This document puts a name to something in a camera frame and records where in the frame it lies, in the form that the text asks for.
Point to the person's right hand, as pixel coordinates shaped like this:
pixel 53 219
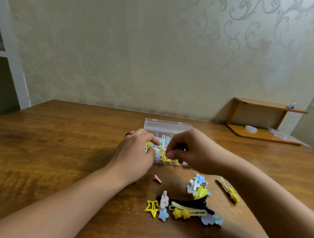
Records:
pixel 201 153

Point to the person's left hand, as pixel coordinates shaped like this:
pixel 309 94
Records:
pixel 131 157

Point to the person's left thumb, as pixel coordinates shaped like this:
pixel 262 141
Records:
pixel 150 154

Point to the person's right thumb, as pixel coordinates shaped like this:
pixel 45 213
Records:
pixel 175 154

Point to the person's left forearm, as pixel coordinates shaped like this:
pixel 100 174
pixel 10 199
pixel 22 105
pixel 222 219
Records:
pixel 61 208

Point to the person's right forearm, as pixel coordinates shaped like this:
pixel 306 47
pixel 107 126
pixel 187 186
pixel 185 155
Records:
pixel 265 196

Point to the pile of colourful hair clips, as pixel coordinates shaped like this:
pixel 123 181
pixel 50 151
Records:
pixel 162 147

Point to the small pink hair clip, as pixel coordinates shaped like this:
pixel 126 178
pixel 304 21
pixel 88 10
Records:
pixel 157 179

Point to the clear plastic storage box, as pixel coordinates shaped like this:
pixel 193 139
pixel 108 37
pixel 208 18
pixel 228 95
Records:
pixel 166 127

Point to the blue star clip with silver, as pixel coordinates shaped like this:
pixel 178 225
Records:
pixel 200 179

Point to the white flower hair clip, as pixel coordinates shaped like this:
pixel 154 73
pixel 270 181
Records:
pixel 191 191

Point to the yellow-green round hair clip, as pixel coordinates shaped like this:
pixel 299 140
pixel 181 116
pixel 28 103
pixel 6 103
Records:
pixel 201 193

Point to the white speckled hair clip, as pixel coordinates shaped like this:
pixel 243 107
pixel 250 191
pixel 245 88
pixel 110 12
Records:
pixel 163 200

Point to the large black hair claw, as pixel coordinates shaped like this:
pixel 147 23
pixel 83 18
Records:
pixel 189 204

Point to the yellow star outline hair clip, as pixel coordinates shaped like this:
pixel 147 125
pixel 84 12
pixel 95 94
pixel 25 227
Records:
pixel 152 208

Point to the cream clip with yellow stars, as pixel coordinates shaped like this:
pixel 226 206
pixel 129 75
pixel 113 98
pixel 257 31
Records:
pixel 186 212

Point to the light blue star hair clip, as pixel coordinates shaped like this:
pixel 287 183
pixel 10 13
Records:
pixel 163 215

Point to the yellow bow hair clip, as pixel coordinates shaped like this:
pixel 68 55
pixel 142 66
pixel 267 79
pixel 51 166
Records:
pixel 230 192

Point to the light blue flower hair clip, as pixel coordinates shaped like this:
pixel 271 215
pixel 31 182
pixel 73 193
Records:
pixel 212 219

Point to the clear tape roll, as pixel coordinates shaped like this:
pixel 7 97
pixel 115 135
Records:
pixel 250 129

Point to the small wooden shelf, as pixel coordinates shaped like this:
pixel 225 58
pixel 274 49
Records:
pixel 255 134

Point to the clear plastic bag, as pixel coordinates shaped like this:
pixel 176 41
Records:
pixel 284 136

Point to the blue binder clip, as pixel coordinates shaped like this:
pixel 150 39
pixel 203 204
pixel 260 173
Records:
pixel 291 106

